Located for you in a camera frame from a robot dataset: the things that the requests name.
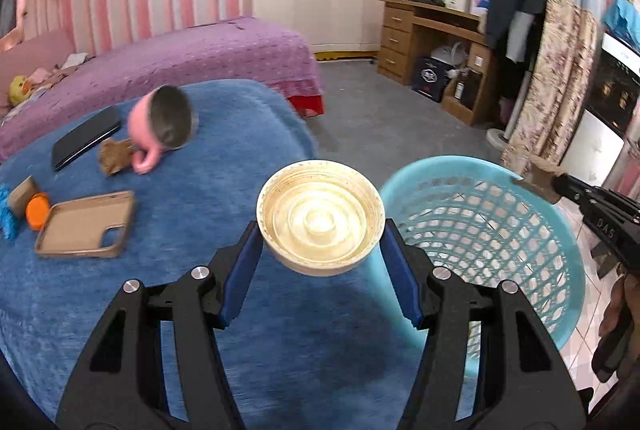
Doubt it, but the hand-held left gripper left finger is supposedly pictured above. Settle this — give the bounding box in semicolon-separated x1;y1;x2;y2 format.
56;220;264;430

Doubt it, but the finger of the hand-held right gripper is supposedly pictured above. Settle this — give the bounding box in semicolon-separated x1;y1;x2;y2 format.
552;173;606;213

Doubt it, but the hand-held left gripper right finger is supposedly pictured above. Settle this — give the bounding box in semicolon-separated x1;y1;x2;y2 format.
380;217;587;430

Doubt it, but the light blue plastic basket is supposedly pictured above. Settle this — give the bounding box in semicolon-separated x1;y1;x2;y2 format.
367;155;587;381

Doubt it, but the white round plastic lid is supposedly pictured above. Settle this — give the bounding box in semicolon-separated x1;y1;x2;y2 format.
256;160;386;277

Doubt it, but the small brown plush toy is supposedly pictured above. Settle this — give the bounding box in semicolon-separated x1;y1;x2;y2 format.
98;139;136;177

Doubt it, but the orange bottle cap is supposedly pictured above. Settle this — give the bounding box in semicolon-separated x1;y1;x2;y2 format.
26;193;52;231

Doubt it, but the narrow cardboard tube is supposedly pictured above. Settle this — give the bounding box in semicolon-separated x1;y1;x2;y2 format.
10;176;42;217

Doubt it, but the blue plastic cover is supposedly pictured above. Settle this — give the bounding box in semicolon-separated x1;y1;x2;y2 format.
0;184;21;241

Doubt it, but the white standing fan base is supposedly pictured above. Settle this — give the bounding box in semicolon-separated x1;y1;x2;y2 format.
487;84;531;155

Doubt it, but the beige floral curtain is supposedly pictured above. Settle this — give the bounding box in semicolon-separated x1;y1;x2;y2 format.
500;0;598;175

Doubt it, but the brown phone case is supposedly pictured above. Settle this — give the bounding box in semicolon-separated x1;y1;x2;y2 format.
35;191;136;259

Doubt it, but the blue plastic bag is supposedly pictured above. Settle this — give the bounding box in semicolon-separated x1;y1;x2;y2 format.
602;0;640;43

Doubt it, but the pink mug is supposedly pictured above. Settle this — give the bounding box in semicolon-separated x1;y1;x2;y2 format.
127;84;199;175

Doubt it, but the black paper bag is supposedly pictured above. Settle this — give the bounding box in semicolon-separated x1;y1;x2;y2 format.
412;56;448;103

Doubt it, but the small white fan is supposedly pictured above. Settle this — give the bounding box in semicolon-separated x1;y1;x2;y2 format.
430;42;468;70

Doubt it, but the black phone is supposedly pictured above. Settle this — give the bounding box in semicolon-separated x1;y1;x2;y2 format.
52;106;123;172

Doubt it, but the purple dotted bed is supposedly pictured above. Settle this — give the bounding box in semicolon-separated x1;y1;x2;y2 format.
0;16;326;163

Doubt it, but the yellow floor bar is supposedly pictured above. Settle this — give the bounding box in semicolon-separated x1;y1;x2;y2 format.
312;50;378;61

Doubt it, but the wooden desk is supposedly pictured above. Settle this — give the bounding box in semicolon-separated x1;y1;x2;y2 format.
377;0;501;127

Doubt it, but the yellow duck plush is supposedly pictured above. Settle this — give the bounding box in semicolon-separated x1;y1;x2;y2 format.
9;76;36;106

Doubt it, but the pink covered headboard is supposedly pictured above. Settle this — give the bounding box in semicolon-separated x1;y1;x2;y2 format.
0;27;76;111

